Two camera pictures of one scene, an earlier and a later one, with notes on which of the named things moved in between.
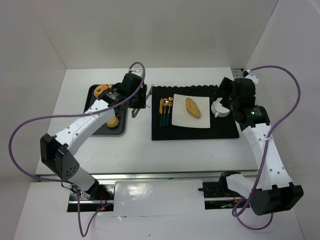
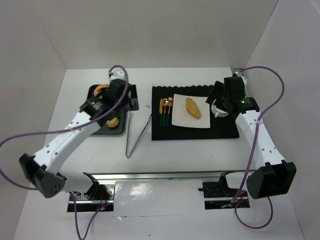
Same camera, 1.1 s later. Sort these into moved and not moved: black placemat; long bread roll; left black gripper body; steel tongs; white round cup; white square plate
Moved: steel tongs; left black gripper body
Not moved: black placemat; white square plate; long bread roll; white round cup
